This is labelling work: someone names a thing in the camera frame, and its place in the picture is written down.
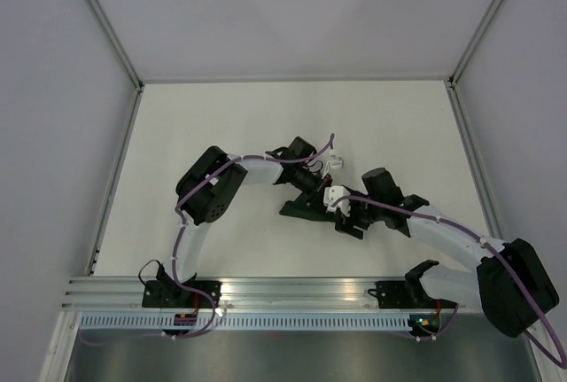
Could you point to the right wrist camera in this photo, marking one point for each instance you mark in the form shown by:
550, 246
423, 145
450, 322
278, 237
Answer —
335, 198

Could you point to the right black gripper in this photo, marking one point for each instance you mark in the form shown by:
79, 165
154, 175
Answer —
345, 224

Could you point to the back aluminium frame bar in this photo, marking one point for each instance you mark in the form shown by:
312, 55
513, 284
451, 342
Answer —
343, 78

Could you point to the aluminium front rail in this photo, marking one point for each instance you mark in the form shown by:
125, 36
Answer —
244, 294

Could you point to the left aluminium frame post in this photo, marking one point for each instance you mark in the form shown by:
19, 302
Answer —
101, 18

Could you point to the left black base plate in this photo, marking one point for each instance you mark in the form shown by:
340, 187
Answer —
156, 296

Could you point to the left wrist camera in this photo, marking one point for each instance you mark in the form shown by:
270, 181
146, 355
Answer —
334, 162

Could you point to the dark green cloth napkin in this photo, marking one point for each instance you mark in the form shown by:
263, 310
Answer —
309, 208

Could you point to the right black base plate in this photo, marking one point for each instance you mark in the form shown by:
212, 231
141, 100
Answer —
393, 294

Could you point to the aluminium frame post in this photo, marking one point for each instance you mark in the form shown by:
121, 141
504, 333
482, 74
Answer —
101, 18
478, 35

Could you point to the right aluminium frame post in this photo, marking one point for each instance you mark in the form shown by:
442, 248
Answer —
478, 35

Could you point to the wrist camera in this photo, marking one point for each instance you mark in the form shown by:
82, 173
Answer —
334, 162
335, 198

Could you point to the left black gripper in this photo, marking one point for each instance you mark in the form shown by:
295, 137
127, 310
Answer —
321, 183

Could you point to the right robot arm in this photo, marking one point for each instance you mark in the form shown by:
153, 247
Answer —
505, 280

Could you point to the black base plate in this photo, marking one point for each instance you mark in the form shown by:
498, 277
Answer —
393, 294
156, 296

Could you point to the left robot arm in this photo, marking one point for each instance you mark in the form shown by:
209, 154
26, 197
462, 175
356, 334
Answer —
206, 190

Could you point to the white slotted cable duct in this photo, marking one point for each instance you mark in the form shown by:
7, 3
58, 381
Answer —
249, 321

